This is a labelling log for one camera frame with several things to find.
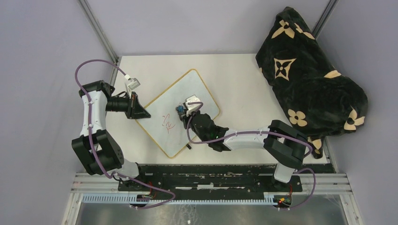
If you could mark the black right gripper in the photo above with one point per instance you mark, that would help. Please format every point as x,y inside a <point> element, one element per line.
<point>185,118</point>

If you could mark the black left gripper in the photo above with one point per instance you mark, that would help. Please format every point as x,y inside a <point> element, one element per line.
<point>135,110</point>

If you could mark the blue eraser cloth pad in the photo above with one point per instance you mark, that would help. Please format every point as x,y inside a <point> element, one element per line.
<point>180,109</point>

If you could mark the yellow framed whiteboard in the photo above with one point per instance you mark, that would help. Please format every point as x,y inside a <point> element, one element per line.
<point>164,126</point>

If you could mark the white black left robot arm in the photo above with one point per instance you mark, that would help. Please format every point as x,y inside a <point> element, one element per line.
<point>96,149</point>

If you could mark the black floral plush blanket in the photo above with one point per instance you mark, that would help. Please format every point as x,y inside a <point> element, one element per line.
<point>315,97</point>

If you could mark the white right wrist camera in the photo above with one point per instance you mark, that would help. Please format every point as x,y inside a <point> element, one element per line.
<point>192,104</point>

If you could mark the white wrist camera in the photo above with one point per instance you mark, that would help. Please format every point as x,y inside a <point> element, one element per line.
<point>192,104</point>
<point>130,83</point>

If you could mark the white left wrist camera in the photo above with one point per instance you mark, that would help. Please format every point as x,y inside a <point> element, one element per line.
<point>130,83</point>

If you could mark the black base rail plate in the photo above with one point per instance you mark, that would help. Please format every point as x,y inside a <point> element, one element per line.
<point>209,182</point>

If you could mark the white toothed cable duct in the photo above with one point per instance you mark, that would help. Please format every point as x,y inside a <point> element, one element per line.
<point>133,199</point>

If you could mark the aluminium frame rails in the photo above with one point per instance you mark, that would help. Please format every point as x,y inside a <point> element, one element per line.
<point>333,200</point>

